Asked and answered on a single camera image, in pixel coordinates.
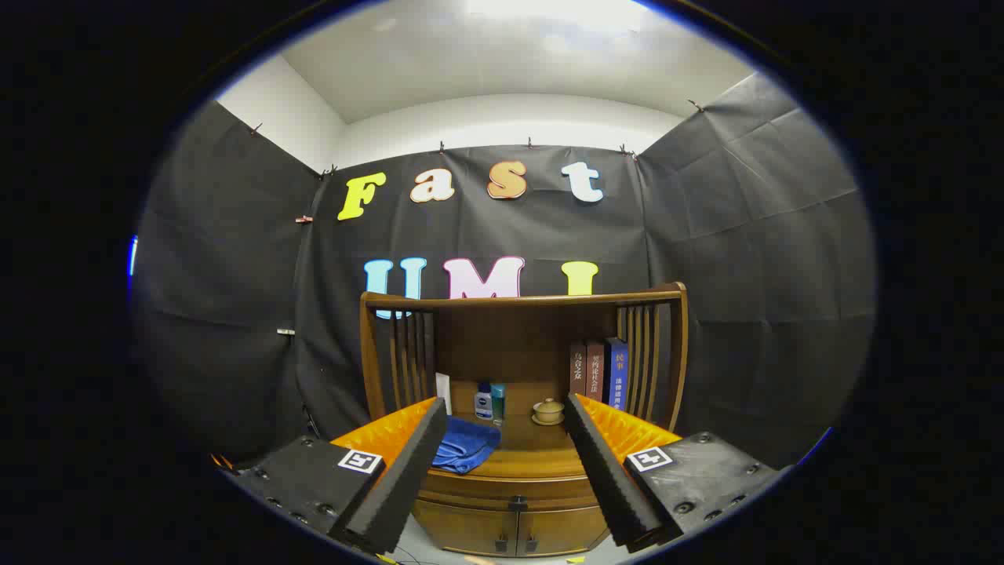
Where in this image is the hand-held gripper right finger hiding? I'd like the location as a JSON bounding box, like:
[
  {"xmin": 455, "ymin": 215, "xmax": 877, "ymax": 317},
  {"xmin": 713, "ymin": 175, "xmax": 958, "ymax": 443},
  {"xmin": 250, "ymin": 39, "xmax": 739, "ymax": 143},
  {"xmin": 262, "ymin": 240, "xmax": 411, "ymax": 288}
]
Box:
[{"xmin": 565, "ymin": 392, "xmax": 785, "ymax": 554}]

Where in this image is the blue book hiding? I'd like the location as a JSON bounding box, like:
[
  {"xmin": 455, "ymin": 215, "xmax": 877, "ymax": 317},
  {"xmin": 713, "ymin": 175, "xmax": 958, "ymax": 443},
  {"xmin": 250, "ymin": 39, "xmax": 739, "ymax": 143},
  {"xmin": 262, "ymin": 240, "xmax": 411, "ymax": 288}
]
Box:
[{"xmin": 604, "ymin": 337, "xmax": 630, "ymax": 410}]

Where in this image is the wooden cabinet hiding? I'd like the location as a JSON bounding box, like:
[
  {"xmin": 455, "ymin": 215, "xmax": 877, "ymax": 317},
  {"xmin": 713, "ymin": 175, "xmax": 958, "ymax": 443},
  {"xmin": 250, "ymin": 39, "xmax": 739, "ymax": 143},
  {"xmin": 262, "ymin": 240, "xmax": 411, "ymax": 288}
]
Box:
[{"xmin": 359, "ymin": 282, "xmax": 689, "ymax": 558}]

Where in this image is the reddish brown book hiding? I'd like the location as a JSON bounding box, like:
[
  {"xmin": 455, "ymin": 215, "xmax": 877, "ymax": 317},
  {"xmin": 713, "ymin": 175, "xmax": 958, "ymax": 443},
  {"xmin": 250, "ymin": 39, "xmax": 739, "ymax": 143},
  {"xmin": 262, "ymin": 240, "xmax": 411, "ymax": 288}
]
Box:
[{"xmin": 586, "ymin": 340, "xmax": 607, "ymax": 403}]

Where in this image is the wooden drawer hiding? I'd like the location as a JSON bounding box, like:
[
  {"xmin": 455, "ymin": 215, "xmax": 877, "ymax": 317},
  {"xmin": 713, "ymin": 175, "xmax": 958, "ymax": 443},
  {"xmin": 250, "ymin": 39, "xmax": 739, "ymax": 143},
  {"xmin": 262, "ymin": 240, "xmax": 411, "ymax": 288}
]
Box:
[{"xmin": 416, "ymin": 469, "xmax": 601, "ymax": 512}]

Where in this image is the wooden countertop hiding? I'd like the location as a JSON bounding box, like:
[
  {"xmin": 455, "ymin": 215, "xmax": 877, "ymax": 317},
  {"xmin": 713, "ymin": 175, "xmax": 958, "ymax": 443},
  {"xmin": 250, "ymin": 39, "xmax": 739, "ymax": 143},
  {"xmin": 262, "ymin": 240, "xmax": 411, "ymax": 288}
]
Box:
[{"xmin": 435, "ymin": 412, "xmax": 587, "ymax": 479}]

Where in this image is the wooden cabinet door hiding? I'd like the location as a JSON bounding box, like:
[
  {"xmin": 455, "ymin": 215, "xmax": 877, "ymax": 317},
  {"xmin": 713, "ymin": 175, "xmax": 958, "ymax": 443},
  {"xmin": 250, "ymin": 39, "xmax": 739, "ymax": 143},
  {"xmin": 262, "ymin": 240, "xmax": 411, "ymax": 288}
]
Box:
[
  {"xmin": 412, "ymin": 501, "xmax": 518, "ymax": 557},
  {"xmin": 517, "ymin": 506, "xmax": 611, "ymax": 557}
]

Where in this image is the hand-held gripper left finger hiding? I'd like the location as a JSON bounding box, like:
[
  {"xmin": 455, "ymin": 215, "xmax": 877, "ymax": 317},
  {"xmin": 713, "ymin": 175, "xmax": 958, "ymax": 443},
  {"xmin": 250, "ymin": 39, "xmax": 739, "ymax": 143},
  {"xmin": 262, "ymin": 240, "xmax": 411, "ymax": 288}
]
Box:
[{"xmin": 224, "ymin": 396, "xmax": 449, "ymax": 556}]

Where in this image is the blue folded towel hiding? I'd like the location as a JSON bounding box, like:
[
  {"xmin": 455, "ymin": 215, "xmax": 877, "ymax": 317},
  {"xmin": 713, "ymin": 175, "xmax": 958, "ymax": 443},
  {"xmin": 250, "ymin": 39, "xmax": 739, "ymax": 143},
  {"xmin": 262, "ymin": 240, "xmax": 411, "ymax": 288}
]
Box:
[{"xmin": 430, "ymin": 416, "xmax": 503, "ymax": 476}]

